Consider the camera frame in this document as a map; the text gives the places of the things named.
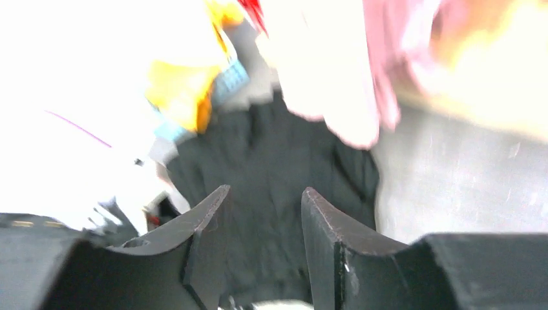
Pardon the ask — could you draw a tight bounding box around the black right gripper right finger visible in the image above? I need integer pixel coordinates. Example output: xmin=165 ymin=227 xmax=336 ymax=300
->
xmin=301 ymin=187 xmax=411 ymax=309

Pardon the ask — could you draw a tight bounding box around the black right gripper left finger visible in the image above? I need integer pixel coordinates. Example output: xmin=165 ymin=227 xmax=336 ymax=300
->
xmin=107 ymin=185 xmax=231 ymax=309

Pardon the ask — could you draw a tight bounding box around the black garment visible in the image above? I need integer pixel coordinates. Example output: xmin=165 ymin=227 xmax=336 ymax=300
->
xmin=167 ymin=92 xmax=379 ymax=308

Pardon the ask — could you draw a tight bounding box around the red poppy print garment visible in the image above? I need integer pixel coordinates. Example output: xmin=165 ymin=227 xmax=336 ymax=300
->
xmin=242 ymin=1 xmax=379 ymax=149

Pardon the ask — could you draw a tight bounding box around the pink pleated skirt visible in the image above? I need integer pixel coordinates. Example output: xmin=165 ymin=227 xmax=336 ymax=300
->
xmin=363 ymin=0 xmax=467 ymax=130

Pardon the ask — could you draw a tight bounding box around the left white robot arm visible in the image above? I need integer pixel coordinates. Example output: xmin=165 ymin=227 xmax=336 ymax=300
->
xmin=1 ymin=107 xmax=189 ymax=235

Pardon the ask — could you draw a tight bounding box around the wooden hanger rack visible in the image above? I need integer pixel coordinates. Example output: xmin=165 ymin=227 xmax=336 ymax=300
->
xmin=395 ymin=1 xmax=547 ymax=142

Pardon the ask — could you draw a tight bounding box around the yellow garment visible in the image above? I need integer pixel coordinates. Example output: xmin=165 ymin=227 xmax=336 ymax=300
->
xmin=145 ymin=1 xmax=244 ymax=132

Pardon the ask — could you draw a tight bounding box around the blue plastic basket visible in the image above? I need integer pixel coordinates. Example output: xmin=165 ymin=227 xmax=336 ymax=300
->
xmin=154 ymin=57 xmax=249 ymax=141

